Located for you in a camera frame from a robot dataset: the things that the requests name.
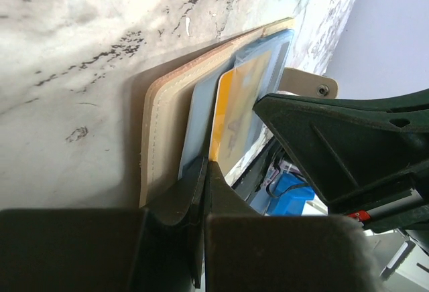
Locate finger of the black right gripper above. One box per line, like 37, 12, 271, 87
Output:
253, 90, 428, 232

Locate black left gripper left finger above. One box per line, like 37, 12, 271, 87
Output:
1, 157, 208, 291

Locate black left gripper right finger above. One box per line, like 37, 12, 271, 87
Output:
204, 162, 383, 291

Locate beige card holder wallet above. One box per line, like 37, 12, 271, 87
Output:
135, 17, 332, 206

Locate gold credit card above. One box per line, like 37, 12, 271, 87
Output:
208, 51, 271, 175

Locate blue box in background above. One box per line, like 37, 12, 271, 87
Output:
265, 173, 315, 216

